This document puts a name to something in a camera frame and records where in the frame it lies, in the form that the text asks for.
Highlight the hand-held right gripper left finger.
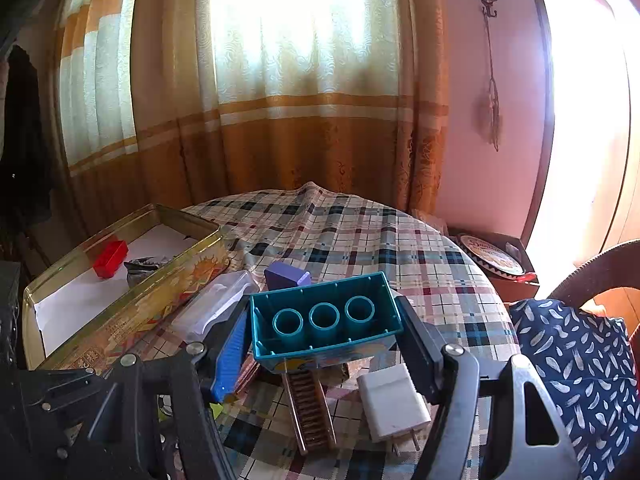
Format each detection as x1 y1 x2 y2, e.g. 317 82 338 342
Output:
82 302 251 480

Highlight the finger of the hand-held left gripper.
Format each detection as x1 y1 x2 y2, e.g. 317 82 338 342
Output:
19 367 106 428

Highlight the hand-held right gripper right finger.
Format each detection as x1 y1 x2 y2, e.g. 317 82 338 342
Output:
395 296 581 480

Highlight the white charger adapter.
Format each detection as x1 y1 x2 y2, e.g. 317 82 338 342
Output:
356 363 432 456

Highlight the clear plastic bag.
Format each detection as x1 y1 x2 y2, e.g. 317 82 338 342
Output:
171 270 261 343

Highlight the teal plastic building block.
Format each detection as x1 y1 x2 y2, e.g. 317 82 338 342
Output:
248 271 404 376

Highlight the brown comb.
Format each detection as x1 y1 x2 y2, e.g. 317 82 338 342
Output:
282 360 337 456

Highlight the gold tin box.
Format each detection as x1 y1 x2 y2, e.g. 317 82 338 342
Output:
22 203 231 372

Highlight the white paper lining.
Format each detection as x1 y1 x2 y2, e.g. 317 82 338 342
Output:
35 224 198 356

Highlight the purple box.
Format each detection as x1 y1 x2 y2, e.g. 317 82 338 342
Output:
263 261 312 291

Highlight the plaid tablecloth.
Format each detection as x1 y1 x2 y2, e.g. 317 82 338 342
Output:
105 181 521 480

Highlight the dark crumpled item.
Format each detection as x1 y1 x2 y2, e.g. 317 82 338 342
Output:
123 255 176 288

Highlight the cardboard box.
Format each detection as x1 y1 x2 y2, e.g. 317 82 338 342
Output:
447 230 541 303

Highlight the round decorated tin lid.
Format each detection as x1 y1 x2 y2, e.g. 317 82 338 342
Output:
457 234 526 278

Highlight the red small box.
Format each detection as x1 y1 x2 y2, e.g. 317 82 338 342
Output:
93 240 129 279

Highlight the navy patterned cloth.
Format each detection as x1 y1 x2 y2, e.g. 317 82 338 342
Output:
509 298 640 480

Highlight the brown wicker chair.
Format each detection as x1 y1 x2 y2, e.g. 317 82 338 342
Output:
547 238 640 333

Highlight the orange and cream curtain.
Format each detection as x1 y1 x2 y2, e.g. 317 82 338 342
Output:
52 0 451 233

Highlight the hanging tassel ornament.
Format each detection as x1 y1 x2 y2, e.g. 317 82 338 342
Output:
472 15 502 152

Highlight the dark hanging clothing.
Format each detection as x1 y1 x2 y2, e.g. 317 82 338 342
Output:
0 45 53 226

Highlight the brown door frame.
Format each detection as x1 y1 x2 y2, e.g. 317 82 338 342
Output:
520 0 557 241

